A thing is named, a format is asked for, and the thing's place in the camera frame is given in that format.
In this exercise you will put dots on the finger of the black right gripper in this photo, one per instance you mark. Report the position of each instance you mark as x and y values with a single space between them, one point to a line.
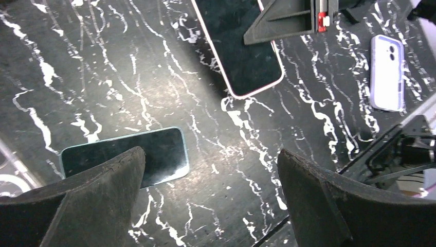
282 19

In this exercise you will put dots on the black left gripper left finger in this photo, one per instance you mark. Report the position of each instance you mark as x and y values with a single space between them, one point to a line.
91 208

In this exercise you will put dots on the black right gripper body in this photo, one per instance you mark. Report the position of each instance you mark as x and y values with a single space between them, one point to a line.
325 12

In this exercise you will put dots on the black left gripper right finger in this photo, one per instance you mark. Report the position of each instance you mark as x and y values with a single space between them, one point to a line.
328 209

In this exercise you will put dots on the dark purple-edged smartphone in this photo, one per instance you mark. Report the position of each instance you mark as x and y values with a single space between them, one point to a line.
238 44

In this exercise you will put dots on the clear magsafe phone case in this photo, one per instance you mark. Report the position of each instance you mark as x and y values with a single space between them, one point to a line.
15 179

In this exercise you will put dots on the dark teal smartphone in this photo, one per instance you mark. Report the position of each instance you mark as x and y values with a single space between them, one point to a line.
165 150

